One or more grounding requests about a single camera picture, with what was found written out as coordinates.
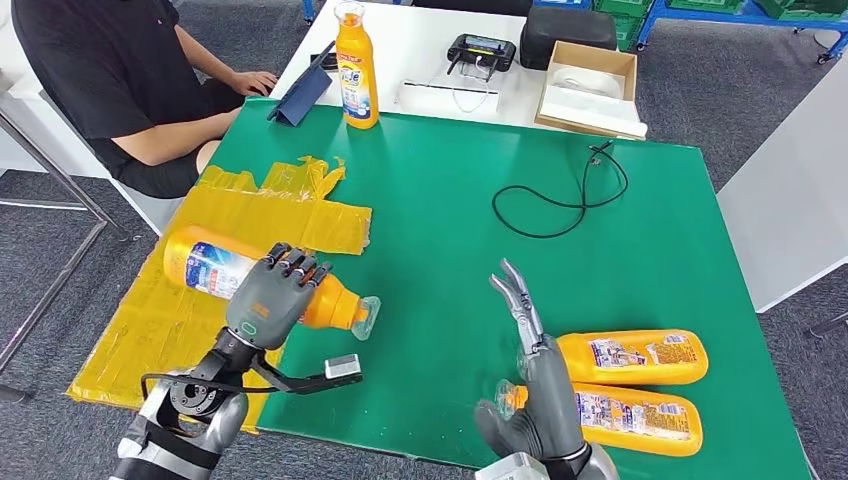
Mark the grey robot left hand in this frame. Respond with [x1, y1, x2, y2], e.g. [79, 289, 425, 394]
[225, 241, 334, 351]

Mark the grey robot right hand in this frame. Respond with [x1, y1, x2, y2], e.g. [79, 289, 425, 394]
[473, 258, 591, 465]

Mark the orange detergent bottle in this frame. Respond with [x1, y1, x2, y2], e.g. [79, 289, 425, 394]
[495, 379, 704, 458]
[162, 225, 383, 343]
[517, 329, 709, 388]
[333, 0, 381, 131]

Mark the yellow tape sheet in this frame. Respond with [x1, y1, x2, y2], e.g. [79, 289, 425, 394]
[66, 155, 374, 435]

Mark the white bench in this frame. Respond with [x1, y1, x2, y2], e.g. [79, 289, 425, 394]
[0, 33, 188, 238]

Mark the tablet in blue case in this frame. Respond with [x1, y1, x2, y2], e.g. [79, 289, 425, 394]
[266, 40, 336, 127]

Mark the green table mat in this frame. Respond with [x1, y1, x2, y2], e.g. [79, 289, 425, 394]
[208, 97, 813, 480]

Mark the white foam sheet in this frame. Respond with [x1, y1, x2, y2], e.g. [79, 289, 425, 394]
[539, 86, 647, 138]

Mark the person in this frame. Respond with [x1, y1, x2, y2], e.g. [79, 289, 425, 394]
[11, 0, 280, 200]

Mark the white side table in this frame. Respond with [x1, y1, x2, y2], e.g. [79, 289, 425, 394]
[715, 56, 848, 339]

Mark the black remote controller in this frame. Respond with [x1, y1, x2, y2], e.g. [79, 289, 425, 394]
[445, 33, 517, 82]

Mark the cardboard box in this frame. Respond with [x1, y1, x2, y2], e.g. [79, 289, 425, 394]
[533, 40, 649, 142]

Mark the black carry case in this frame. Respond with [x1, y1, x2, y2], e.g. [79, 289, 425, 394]
[518, 6, 619, 71]

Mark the green plastic crate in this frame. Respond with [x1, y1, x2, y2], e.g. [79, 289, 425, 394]
[612, 16, 643, 53]
[591, 0, 657, 20]
[665, 0, 750, 16]
[753, 0, 848, 21]

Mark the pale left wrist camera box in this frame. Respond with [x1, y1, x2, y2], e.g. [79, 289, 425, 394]
[323, 352, 364, 382]

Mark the grey metal frame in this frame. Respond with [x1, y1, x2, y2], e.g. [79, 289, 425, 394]
[0, 109, 134, 405]

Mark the black cable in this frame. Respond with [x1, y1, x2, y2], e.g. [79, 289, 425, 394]
[491, 140, 629, 240]

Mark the white charging cable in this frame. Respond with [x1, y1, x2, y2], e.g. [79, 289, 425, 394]
[450, 56, 495, 114]

